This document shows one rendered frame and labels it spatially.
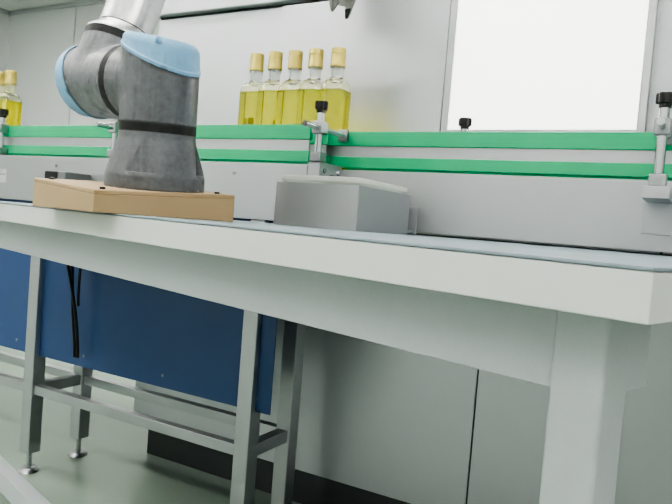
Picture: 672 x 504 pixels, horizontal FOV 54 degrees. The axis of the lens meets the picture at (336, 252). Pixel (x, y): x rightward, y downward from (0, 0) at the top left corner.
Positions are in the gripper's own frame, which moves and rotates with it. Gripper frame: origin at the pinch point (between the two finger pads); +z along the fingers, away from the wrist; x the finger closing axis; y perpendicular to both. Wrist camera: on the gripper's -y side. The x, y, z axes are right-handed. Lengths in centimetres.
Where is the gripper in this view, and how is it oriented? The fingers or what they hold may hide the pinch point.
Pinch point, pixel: (342, 9)
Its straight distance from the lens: 161.1
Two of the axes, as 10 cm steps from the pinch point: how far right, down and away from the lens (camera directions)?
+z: -0.8, 10.0, 0.4
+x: -5.7, -0.1, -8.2
